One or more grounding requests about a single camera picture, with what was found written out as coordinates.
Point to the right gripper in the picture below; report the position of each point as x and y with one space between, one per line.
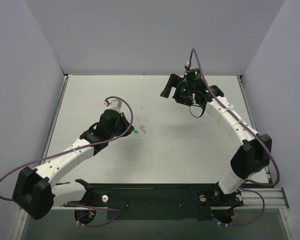
178 89

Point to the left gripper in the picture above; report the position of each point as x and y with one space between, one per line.
125 122

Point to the silver key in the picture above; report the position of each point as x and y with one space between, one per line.
142 127

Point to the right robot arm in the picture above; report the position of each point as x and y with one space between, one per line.
253 149

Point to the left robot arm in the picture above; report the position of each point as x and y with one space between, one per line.
37 190

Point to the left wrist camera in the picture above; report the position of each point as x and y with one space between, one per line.
113 105

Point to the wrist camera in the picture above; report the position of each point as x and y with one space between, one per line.
188 66
113 105

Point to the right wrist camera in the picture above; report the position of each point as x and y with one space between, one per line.
188 66

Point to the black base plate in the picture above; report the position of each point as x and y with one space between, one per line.
160 201

